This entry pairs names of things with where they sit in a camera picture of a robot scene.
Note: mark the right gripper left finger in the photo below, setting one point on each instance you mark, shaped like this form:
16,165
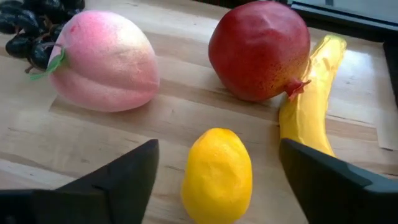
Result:
93,193

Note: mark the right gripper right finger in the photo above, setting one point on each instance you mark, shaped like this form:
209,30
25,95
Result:
335,186

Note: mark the yellow banana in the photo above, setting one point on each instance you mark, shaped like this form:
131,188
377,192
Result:
311,105

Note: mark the yellow lemon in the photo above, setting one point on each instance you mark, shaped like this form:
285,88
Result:
217,177

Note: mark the pink peach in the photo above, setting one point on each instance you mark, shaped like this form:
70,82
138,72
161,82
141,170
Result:
105,62

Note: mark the red pomegranate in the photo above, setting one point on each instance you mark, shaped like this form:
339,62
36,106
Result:
258,49

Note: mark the black grape bunch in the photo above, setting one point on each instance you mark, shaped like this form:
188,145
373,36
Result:
31,25

